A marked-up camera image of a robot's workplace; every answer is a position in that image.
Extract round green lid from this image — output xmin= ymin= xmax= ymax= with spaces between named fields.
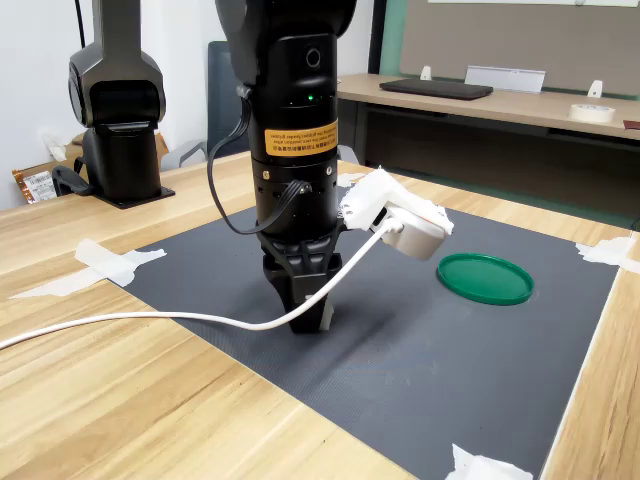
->
xmin=436 ymin=252 xmax=535 ymax=307

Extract dark grey mat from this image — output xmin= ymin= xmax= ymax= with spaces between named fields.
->
xmin=107 ymin=184 xmax=621 ymax=480

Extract dark grey office chair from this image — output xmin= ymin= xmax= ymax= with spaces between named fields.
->
xmin=164 ymin=40 xmax=361 ymax=169

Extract brown cardboard box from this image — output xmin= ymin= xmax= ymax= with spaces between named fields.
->
xmin=63 ymin=130 xmax=172 ymax=175

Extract black flat laptop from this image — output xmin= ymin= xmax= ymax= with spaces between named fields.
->
xmin=378 ymin=78 xmax=495 ymax=101

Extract black table clamp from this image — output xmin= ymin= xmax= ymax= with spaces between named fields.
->
xmin=51 ymin=157 xmax=96 ymax=198

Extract pale wooden office desk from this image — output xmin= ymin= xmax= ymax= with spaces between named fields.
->
xmin=335 ymin=73 xmax=640 ymax=221

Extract silver metal stand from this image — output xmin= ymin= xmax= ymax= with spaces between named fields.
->
xmin=463 ymin=64 xmax=547 ymax=95

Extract white crumpled plastic bag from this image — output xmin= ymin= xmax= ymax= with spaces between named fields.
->
xmin=38 ymin=128 xmax=69 ymax=163

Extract orange labelled packet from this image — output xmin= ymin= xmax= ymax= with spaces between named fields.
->
xmin=11 ymin=167 xmax=57 ymax=205

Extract grey-brown desk partition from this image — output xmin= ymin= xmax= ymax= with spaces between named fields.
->
xmin=399 ymin=0 xmax=640 ymax=96

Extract beige masking tape roll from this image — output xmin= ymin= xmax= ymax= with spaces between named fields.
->
xmin=568 ymin=103 xmax=616 ymax=124

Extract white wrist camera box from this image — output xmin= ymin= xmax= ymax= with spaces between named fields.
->
xmin=337 ymin=168 xmax=455 ymax=261

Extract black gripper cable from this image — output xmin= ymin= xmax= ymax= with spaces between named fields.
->
xmin=206 ymin=84 xmax=314 ymax=236

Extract white camera cable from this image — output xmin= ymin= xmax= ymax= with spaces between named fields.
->
xmin=0 ymin=218 xmax=405 ymax=351

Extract black vertical post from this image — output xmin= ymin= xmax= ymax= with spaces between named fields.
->
xmin=368 ymin=0 xmax=389 ymax=76

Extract green wall panel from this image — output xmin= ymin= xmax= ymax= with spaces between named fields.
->
xmin=379 ymin=0 xmax=409 ymax=76

